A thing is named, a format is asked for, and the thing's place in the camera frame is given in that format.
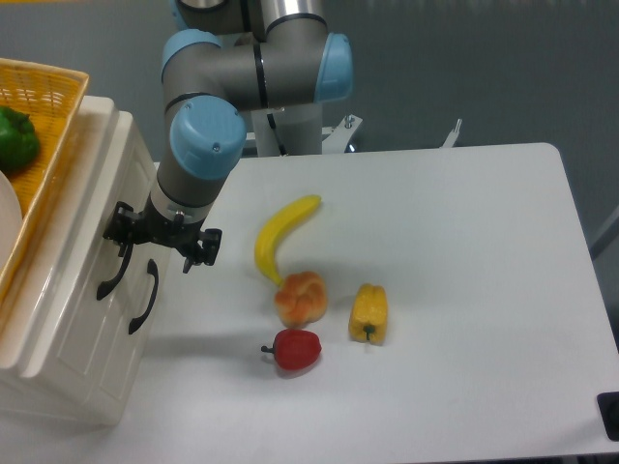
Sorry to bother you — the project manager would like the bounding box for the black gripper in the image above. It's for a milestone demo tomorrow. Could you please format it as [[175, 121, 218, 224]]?
[[103, 201, 222, 274]]

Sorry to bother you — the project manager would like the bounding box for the white drawer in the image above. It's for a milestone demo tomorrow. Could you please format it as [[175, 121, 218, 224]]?
[[26, 111, 156, 377], [94, 186, 178, 400]]

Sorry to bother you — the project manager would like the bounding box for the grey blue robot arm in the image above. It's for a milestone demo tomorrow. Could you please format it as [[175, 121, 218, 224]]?
[[103, 1, 353, 267]]

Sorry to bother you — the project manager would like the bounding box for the white drawer cabinet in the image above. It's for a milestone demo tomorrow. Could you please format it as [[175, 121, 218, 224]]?
[[1, 97, 170, 424]]

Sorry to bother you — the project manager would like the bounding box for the yellow banana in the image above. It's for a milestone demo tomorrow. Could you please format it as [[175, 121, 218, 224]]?
[[253, 194, 322, 286]]

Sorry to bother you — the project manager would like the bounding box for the orange bread roll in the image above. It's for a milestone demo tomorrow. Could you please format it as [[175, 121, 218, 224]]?
[[274, 272, 328, 328]]

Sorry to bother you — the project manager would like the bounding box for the white plate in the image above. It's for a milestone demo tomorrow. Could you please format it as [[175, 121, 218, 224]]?
[[0, 173, 22, 268]]

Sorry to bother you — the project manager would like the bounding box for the green bell pepper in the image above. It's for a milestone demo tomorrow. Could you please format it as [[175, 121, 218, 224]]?
[[0, 106, 41, 173]]

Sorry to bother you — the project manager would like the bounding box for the red bell pepper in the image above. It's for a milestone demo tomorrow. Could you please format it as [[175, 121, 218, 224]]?
[[260, 329, 322, 371]]

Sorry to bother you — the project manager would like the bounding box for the yellow woven basket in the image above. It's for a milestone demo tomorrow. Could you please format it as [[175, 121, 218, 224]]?
[[1, 58, 90, 296]]

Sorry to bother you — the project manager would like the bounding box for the yellow bell pepper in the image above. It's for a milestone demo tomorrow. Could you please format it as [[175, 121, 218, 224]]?
[[348, 283, 389, 345]]

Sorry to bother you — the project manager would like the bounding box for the black corner device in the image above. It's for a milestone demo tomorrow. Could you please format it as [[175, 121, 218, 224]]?
[[597, 391, 619, 442]]

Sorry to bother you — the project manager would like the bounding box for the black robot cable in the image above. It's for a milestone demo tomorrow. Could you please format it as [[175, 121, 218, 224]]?
[[265, 109, 289, 158]]

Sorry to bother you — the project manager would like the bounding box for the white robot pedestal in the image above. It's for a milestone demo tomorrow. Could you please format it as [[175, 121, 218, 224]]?
[[242, 103, 462, 158]]

